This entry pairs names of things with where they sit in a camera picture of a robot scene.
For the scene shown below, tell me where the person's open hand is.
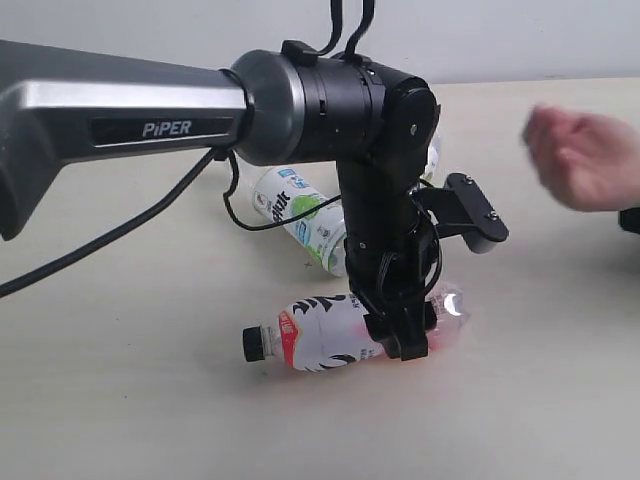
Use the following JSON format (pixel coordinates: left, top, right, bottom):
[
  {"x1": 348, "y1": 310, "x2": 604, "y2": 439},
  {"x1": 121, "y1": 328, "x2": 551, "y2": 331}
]
[{"x1": 521, "y1": 104, "x2": 639, "y2": 212}]

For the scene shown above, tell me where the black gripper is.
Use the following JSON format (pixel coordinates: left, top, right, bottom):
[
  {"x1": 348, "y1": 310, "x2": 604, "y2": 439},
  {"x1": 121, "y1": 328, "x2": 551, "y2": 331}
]
[{"x1": 337, "y1": 164, "x2": 442, "y2": 361}]

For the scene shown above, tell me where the green lime label bottle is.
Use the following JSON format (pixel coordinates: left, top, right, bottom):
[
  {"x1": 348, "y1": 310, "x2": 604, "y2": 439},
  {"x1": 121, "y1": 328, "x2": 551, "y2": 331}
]
[{"x1": 250, "y1": 166, "x2": 346, "y2": 277}]

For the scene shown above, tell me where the black cable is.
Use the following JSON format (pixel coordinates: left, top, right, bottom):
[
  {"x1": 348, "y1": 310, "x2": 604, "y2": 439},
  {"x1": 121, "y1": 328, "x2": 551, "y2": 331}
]
[{"x1": 0, "y1": 0, "x2": 444, "y2": 301}]

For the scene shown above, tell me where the pink peach drink bottle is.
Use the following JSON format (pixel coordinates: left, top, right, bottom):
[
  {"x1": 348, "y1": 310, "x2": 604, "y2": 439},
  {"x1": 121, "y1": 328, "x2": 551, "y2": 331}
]
[{"x1": 242, "y1": 282, "x2": 470, "y2": 372}]

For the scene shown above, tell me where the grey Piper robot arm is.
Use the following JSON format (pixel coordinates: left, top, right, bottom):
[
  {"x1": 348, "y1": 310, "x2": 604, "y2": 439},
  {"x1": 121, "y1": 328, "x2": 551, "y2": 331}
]
[{"x1": 1, "y1": 40, "x2": 440, "y2": 360}]

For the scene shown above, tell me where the white cartoon label bottle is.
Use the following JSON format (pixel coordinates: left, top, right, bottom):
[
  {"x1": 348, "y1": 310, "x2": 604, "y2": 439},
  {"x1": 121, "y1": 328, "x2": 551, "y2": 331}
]
[{"x1": 421, "y1": 131, "x2": 442, "y2": 182}]

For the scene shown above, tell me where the black jacket sleeve forearm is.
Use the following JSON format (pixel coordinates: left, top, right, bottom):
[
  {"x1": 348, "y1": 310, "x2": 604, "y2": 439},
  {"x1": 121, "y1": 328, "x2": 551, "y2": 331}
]
[{"x1": 618, "y1": 207, "x2": 640, "y2": 235}]

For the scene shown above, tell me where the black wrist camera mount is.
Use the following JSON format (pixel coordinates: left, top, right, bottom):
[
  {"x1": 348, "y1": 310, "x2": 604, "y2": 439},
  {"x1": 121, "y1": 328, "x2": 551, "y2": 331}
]
[{"x1": 412, "y1": 172, "x2": 509, "y2": 254}]

